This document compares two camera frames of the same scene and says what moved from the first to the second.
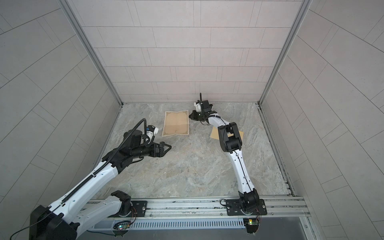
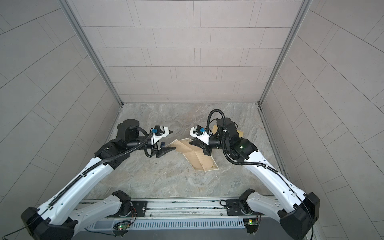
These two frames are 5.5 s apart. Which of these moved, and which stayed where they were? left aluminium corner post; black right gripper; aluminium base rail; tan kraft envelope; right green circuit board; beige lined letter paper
Moved: black right gripper; beige lined letter paper
Stayed: right green circuit board; left aluminium corner post; tan kraft envelope; aluminium base rail
